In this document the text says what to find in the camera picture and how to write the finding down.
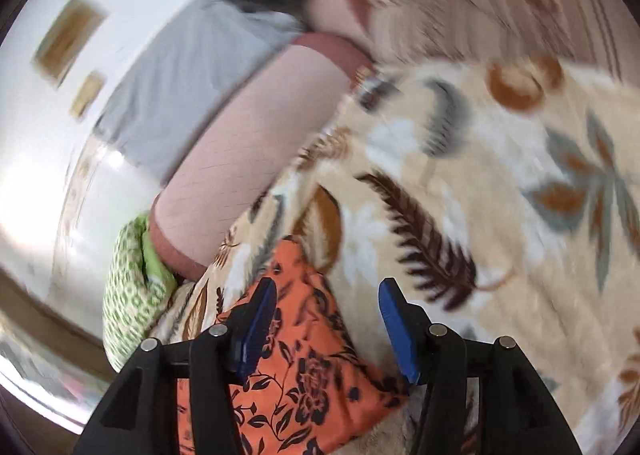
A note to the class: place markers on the large gold wall frame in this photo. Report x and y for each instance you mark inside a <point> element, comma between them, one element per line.
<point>65,39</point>

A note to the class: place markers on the grey pillow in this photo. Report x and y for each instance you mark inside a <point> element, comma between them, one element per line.
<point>180,82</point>

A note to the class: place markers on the striped beige bed sheet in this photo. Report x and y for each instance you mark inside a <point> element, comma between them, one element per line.
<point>598,32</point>

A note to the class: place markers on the orange black floral garment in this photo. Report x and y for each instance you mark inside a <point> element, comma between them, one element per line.
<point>310,393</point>

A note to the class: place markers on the beige leaf print blanket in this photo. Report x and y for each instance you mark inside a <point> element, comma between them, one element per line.
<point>504,199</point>

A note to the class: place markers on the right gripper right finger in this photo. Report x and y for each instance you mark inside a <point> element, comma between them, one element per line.
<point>479,397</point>

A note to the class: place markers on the small gold wall frame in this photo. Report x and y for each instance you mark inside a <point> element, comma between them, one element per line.
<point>87,93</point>

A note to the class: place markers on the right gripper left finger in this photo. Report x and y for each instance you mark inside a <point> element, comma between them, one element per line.
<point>139,412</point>

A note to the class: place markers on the green checkered pillow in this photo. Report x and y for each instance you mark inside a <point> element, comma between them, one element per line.
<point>136,293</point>

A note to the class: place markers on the pink bolster pillow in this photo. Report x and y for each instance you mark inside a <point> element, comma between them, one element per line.
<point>251,139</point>

